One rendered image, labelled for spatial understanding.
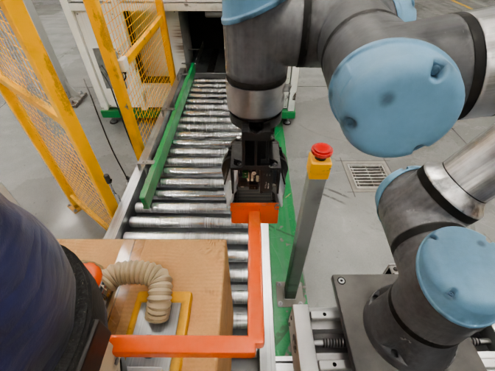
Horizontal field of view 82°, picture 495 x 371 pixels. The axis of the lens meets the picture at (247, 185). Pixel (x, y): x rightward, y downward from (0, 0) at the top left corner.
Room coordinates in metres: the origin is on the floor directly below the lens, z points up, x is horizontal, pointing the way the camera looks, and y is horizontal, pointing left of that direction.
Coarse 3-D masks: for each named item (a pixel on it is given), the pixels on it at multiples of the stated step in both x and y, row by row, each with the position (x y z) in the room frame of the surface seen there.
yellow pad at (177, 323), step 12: (144, 300) 0.23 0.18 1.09; (180, 300) 0.23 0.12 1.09; (144, 312) 0.20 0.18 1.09; (180, 312) 0.20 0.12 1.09; (132, 324) 0.19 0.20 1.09; (144, 324) 0.18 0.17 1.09; (156, 324) 0.18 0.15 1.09; (168, 324) 0.18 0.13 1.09; (180, 324) 0.19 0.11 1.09; (132, 360) 0.13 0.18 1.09; (144, 360) 0.13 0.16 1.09; (156, 360) 0.13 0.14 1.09; (168, 360) 0.13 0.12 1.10; (180, 360) 0.13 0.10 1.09
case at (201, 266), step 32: (96, 256) 0.33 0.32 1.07; (128, 256) 0.33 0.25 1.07; (160, 256) 0.33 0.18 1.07; (192, 256) 0.33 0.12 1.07; (224, 256) 0.33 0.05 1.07; (128, 288) 0.26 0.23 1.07; (192, 288) 0.26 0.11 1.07; (224, 288) 0.27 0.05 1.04; (128, 320) 0.20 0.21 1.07; (192, 320) 0.20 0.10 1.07; (224, 320) 0.23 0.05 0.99
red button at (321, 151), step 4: (316, 144) 0.77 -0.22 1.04; (320, 144) 0.77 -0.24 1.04; (324, 144) 0.77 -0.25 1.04; (328, 144) 0.77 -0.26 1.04; (312, 148) 0.75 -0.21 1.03; (316, 148) 0.75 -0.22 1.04; (320, 148) 0.75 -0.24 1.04; (324, 148) 0.75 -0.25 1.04; (328, 148) 0.75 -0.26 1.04; (332, 148) 0.75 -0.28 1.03; (312, 152) 0.74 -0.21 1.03; (316, 152) 0.73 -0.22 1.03; (320, 152) 0.72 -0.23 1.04; (324, 152) 0.72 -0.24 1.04; (328, 152) 0.72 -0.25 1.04; (332, 152) 0.73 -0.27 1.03; (316, 156) 0.72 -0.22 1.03; (320, 156) 0.72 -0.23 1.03; (324, 156) 0.71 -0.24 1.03; (328, 156) 0.72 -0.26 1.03; (320, 160) 0.73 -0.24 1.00
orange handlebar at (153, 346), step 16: (256, 224) 0.30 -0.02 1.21; (256, 240) 0.27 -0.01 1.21; (256, 256) 0.24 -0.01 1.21; (96, 272) 0.22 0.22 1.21; (256, 272) 0.21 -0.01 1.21; (256, 288) 0.19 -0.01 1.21; (256, 304) 0.17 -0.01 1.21; (256, 320) 0.15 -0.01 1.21; (112, 336) 0.13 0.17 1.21; (128, 336) 0.13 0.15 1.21; (144, 336) 0.13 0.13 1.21; (160, 336) 0.13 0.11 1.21; (176, 336) 0.13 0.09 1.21; (192, 336) 0.13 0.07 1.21; (208, 336) 0.13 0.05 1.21; (224, 336) 0.13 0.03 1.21; (240, 336) 0.13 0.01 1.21; (256, 336) 0.13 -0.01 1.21; (112, 352) 0.11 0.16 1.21; (128, 352) 0.11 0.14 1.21; (144, 352) 0.11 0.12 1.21; (160, 352) 0.11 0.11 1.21; (176, 352) 0.11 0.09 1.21; (192, 352) 0.11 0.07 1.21; (208, 352) 0.11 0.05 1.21; (224, 352) 0.11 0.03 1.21; (240, 352) 0.11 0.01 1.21
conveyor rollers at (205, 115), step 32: (192, 96) 2.09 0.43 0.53; (224, 96) 2.09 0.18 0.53; (192, 128) 1.64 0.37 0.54; (224, 128) 1.64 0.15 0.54; (192, 160) 1.29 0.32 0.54; (160, 192) 1.03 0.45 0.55; (192, 192) 1.03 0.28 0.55; (224, 192) 1.03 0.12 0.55; (160, 224) 0.83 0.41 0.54; (192, 224) 0.83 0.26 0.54; (224, 224) 0.83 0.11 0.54; (256, 352) 0.30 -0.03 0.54
